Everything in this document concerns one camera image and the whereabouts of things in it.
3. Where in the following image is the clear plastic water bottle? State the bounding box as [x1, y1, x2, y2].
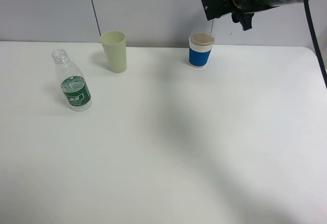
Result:
[52, 49, 92, 112]

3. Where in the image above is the blue paper cup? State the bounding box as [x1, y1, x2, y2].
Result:
[189, 31, 215, 68]

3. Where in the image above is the pale green plastic cup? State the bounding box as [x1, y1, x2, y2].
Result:
[100, 31, 127, 73]

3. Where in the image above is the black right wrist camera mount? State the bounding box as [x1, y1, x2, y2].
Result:
[201, 0, 231, 21]

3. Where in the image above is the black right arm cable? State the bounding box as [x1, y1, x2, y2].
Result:
[301, 0, 327, 91]

